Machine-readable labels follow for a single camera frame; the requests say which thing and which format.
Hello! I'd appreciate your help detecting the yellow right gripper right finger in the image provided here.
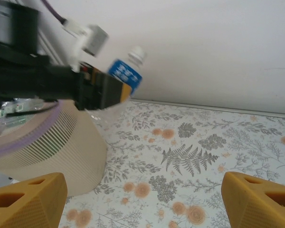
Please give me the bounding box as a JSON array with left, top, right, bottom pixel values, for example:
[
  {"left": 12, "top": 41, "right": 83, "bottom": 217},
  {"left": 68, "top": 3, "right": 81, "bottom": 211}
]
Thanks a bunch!
[{"left": 222, "top": 171, "right": 285, "bottom": 228}]

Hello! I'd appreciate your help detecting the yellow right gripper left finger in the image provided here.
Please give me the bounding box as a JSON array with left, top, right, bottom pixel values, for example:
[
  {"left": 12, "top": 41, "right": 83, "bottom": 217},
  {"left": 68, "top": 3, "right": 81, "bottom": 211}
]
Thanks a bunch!
[{"left": 0, "top": 172, "right": 67, "bottom": 228}]

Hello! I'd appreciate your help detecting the blue label bottle white neck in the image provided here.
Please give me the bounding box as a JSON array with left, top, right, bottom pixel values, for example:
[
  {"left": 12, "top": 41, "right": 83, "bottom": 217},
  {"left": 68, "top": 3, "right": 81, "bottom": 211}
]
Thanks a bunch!
[{"left": 85, "top": 45, "right": 148, "bottom": 126}]

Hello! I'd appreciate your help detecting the green white label bottle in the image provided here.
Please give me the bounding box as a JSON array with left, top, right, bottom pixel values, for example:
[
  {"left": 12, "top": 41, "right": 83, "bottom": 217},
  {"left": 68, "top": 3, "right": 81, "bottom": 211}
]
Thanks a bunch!
[{"left": 0, "top": 101, "right": 29, "bottom": 119}]

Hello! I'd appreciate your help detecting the beige slatted waste bin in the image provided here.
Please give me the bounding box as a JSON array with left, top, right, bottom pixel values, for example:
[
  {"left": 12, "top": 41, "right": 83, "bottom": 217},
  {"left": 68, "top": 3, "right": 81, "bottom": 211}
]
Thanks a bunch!
[{"left": 0, "top": 98, "right": 108, "bottom": 198}]

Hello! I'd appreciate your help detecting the translucent purple bin liner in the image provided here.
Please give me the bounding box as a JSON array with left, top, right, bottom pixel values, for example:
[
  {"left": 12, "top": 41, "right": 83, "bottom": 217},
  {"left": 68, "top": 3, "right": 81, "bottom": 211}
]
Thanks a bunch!
[{"left": 0, "top": 99, "right": 64, "bottom": 160}]

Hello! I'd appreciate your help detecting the floral tablecloth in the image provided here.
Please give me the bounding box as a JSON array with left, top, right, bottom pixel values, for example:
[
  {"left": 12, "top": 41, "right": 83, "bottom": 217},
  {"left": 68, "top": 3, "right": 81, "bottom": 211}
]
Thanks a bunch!
[{"left": 59, "top": 101, "right": 285, "bottom": 228}]

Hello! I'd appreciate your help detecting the aluminium frame post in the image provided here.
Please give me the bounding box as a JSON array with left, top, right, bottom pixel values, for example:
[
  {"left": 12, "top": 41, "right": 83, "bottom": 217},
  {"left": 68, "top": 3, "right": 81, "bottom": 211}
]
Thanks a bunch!
[{"left": 37, "top": 26, "right": 65, "bottom": 66}]

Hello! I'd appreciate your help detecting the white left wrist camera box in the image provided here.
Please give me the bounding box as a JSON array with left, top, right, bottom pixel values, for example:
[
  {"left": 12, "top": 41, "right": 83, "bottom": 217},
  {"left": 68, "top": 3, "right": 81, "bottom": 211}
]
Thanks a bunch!
[{"left": 61, "top": 20, "right": 109, "bottom": 72}]

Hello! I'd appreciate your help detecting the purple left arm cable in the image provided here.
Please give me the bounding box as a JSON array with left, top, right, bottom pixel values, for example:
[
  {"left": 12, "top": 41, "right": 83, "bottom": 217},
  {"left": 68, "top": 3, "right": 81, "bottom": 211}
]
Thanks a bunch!
[{"left": 41, "top": 0, "right": 68, "bottom": 24}]

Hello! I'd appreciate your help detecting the thin aluminium wall rail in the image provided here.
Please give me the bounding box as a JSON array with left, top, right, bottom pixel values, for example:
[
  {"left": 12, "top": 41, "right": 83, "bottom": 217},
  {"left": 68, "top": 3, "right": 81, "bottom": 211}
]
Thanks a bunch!
[{"left": 130, "top": 99, "right": 285, "bottom": 117}]

